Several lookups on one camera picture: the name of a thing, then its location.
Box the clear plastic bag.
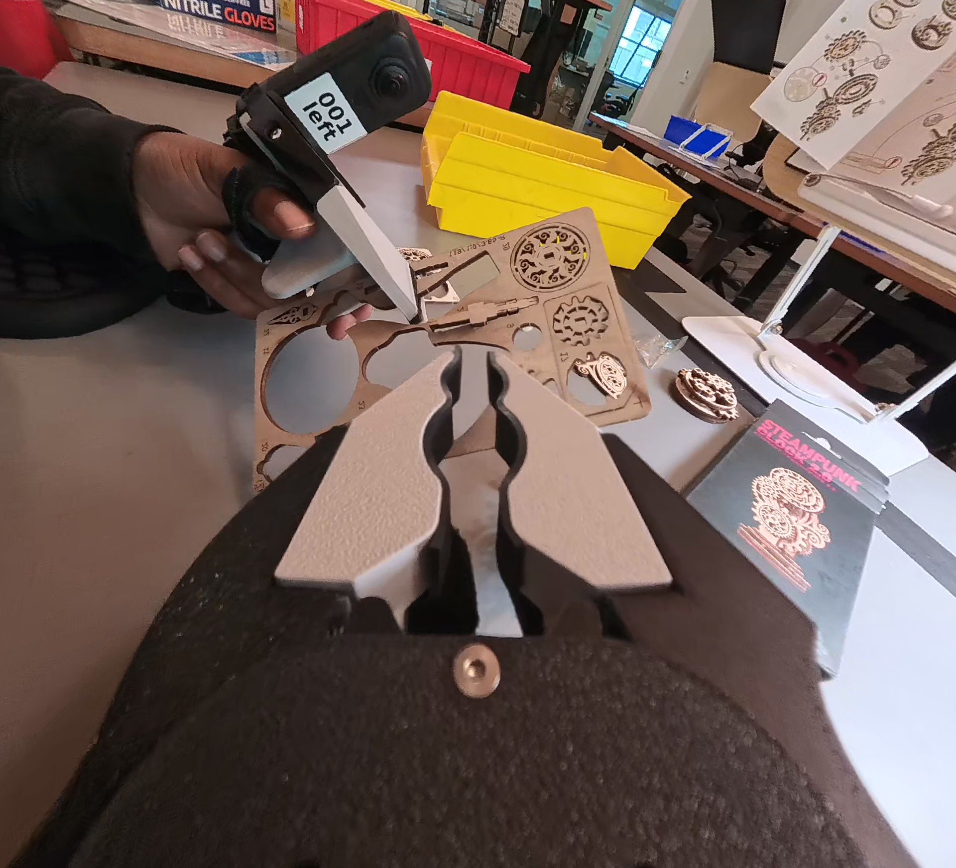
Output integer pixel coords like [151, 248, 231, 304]
[635, 330, 688, 369]

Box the small wooden axle pin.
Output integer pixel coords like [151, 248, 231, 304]
[429, 297, 540, 333]

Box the tan chair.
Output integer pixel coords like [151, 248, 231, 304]
[695, 62, 774, 137]

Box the wooden puzzle sheet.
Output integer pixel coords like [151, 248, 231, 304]
[252, 206, 652, 496]

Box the person's left forearm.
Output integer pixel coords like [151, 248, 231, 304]
[0, 65, 184, 264]

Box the small instruction sheet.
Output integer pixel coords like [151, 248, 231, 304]
[750, 0, 956, 171]

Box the white book stand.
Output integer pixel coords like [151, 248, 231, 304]
[681, 136, 956, 477]

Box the black puzzle box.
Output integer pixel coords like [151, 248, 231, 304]
[686, 399, 890, 678]

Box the red plastic bin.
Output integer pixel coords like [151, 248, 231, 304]
[291, 0, 531, 111]

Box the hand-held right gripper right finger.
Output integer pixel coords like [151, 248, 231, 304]
[487, 351, 675, 634]

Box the ornate wooden bracket piece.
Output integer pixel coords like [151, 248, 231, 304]
[568, 353, 630, 400]

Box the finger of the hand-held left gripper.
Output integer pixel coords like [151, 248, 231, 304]
[317, 185, 421, 323]

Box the red chair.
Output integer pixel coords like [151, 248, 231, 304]
[0, 0, 73, 81]

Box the small round wooden gear stack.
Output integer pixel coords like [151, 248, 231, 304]
[668, 368, 740, 425]

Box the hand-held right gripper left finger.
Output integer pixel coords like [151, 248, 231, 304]
[275, 349, 463, 630]

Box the small blue bin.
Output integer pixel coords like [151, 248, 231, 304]
[665, 114, 734, 160]

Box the wooden side table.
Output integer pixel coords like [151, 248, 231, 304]
[590, 112, 956, 313]

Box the black flat panel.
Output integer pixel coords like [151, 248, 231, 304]
[710, 0, 787, 74]

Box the person's left hand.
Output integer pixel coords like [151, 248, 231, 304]
[134, 129, 374, 340]

